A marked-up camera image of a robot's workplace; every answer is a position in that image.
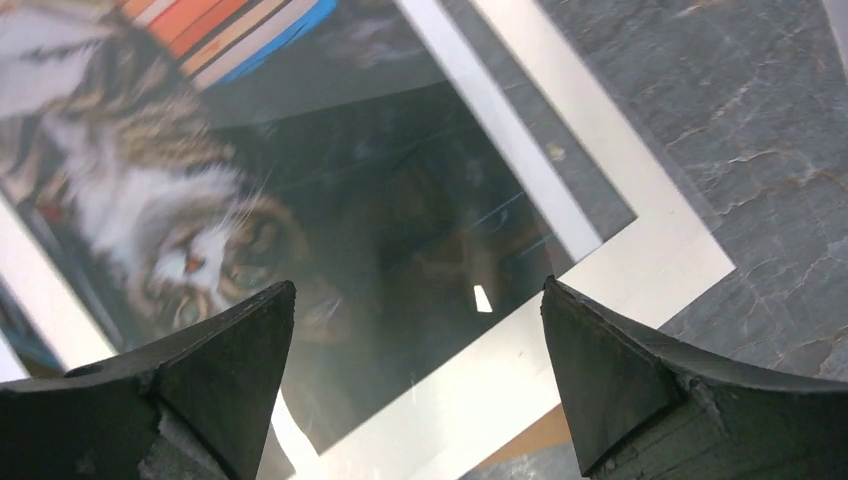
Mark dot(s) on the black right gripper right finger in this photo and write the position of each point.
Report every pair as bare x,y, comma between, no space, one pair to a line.
642,405

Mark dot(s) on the brown backing board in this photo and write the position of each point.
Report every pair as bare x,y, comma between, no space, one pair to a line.
548,431

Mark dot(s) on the cat photo print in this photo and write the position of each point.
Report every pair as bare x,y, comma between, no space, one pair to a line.
109,150

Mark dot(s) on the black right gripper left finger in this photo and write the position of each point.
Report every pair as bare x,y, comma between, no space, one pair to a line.
196,404

